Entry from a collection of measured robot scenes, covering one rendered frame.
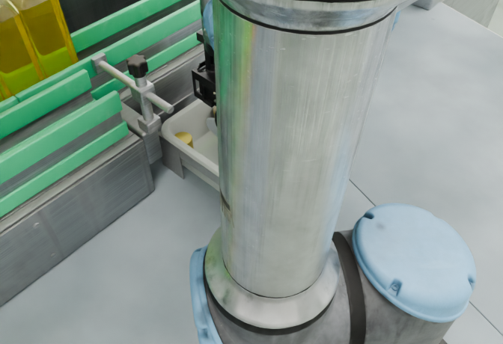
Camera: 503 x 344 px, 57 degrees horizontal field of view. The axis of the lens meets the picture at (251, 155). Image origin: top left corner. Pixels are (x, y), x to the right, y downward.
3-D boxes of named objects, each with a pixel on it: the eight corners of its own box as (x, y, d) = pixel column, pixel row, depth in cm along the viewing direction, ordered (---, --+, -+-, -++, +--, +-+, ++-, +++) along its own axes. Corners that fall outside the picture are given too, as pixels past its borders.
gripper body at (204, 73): (226, 78, 80) (223, 15, 71) (263, 101, 76) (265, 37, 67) (193, 99, 76) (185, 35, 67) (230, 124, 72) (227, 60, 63)
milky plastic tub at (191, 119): (227, 114, 93) (225, 79, 87) (318, 170, 83) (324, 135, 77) (161, 162, 84) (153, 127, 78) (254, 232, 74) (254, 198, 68)
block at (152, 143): (131, 128, 82) (123, 97, 77) (167, 154, 77) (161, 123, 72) (114, 138, 80) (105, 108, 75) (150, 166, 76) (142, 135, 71)
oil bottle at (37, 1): (73, 86, 79) (30, -38, 64) (93, 100, 77) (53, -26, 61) (44, 102, 77) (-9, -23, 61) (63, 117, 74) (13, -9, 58)
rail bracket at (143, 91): (115, 93, 77) (97, 25, 68) (184, 140, 70) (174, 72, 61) (100, 101, 76) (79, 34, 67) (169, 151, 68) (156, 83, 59)
